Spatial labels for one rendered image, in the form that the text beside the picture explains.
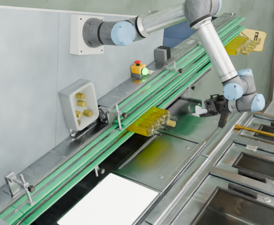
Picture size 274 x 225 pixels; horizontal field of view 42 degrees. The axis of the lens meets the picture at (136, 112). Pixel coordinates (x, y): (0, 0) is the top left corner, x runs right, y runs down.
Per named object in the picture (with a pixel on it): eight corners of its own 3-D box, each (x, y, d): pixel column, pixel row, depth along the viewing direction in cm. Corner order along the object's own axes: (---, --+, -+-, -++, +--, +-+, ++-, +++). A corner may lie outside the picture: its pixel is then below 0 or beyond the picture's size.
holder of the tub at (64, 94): (69, 135, 197) (78, 139, 192) (57, 92, 182) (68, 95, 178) (89, 120, 208) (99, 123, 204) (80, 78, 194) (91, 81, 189)
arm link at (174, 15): (111, 23, 184) (207, -14, 150) (129, 20, 195) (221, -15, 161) (119, 46, 186) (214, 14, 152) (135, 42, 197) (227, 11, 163)
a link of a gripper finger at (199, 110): (188, 106, 181) (205, 102, 176) (192, 116, 183) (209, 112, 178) (187, 108, 178) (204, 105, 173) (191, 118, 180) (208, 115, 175)
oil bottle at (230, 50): (213, 52, 295) (246, 57, 279) (213, 46, 292) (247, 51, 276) (216, 50, 298) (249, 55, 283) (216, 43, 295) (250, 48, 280)
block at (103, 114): (99, 122, 205) (108, 125, 201) (96, 108, 200) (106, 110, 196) (103, 119, 207) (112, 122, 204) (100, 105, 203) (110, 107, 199)
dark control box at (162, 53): (154, 60, 249) (165, 61, 244) (153, 49, 245) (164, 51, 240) (161, 56, 254) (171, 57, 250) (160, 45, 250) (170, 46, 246)
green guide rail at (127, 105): (112, 111, 201) (123, 114, 196) (111, 110, 200) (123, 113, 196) (236, 17, 316) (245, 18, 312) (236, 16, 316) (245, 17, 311)
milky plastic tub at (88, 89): (67, 128, 193) (78, 132, 189) (57, 92, 182) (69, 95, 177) (88, 113, 205) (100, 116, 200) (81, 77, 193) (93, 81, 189)
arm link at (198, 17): (191, -14, 142) (247, 96, 143) (202, -15, 151) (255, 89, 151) (169, 2, 150) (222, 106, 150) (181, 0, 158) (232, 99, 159)
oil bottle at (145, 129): (121, 128, 213) (151, 138, 201) (120, 121, 210) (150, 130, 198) (127, 123, 216) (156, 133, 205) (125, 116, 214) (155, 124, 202)
